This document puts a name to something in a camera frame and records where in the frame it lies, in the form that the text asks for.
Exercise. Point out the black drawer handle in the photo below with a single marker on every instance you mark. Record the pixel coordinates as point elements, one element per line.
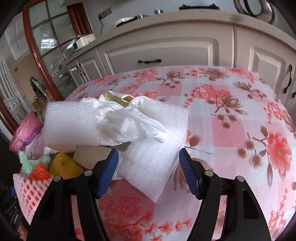
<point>150,61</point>

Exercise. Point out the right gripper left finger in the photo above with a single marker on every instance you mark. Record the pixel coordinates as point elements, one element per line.
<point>53,219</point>

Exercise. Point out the wooden glass sliding door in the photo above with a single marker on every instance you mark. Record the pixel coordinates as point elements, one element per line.
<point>51,28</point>

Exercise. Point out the steel pot lid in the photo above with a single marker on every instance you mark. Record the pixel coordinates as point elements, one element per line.
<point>260,9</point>

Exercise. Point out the yellow sponge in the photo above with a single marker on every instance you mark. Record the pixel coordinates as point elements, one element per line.
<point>65,166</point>

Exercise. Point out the white foam sheet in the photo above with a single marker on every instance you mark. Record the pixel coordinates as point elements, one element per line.
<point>147,164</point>

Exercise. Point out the black gas stove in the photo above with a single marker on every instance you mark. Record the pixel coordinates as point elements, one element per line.
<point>187,7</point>

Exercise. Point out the green wavy cloth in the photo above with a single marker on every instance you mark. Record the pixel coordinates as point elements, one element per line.
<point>29,165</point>

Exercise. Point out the white kitchen cabinet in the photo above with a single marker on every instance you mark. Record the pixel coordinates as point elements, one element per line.
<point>193,37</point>

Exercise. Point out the white rice cooker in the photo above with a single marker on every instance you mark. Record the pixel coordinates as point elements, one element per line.
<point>82,41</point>

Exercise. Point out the pink bag trash bin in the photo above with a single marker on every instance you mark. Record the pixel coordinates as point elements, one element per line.
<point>25,133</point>

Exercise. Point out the wall power socket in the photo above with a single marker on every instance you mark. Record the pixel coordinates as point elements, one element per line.
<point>105,13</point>

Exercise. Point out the white plastic bag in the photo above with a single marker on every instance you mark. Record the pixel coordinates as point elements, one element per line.
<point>113,119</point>

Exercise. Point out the pink foam fruit net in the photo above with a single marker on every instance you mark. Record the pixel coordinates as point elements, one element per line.
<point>30,191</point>

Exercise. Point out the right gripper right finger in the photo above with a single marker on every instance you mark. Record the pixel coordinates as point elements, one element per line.
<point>244,219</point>

